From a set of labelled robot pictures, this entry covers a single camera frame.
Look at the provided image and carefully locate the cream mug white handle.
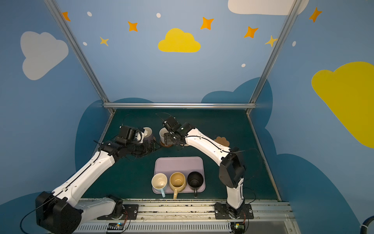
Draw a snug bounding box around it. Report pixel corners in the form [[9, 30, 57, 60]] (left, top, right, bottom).
[[159, 128, 168, 145]]

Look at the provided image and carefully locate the brown wooden round coaster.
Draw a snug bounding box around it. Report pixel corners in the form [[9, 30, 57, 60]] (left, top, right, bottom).
[[160, 141, 173, 148]]

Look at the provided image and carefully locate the cream mug lilac handle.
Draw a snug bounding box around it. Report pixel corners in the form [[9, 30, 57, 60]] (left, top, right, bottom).
[[143, 127, 154, 144]]

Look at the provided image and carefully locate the yellow mug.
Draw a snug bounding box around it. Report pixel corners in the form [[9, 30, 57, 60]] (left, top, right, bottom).
[[169, 172, 187, 200]]

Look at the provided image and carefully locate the cork paw shaped coaster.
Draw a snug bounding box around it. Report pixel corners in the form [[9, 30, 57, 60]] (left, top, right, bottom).
[[214, 136, 230, 147]]

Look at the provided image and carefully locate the black mug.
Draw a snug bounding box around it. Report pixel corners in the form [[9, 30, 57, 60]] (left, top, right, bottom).
[[187, 171, 204, 198]]

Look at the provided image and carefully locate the cream mug blue handle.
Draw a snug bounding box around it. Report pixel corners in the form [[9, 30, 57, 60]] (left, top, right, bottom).
[[151, 173, 168, 198]]

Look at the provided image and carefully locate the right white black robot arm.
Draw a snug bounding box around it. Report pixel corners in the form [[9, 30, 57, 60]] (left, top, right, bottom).
[[163, 116, 246, 212]]

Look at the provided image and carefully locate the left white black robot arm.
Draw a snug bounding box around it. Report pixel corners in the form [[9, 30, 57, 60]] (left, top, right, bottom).
[[36, 126, 157, 234]]

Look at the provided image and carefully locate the lilac plastic tray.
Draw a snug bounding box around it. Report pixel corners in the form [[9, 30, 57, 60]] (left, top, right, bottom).
[[154, 157, 206, 193]]

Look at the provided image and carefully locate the left small circuit board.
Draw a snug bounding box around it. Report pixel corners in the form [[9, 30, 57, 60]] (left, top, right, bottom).
[[106, 222, 125, 233]]

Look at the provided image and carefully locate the small circuit board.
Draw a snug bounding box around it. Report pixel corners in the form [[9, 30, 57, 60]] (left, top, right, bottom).
[[230, 222, 246, 234], [106, 222, 125, 233]]

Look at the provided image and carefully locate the right small circuit board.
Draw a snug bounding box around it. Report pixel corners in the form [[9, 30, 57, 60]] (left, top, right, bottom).
[[230, 222, 246, 234]]

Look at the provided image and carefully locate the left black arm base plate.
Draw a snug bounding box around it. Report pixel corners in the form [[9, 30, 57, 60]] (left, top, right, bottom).
[[97, 204, 139, 220]]

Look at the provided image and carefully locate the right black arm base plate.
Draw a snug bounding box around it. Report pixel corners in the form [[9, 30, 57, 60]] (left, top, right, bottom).
[[214, 202, 254, 219]]

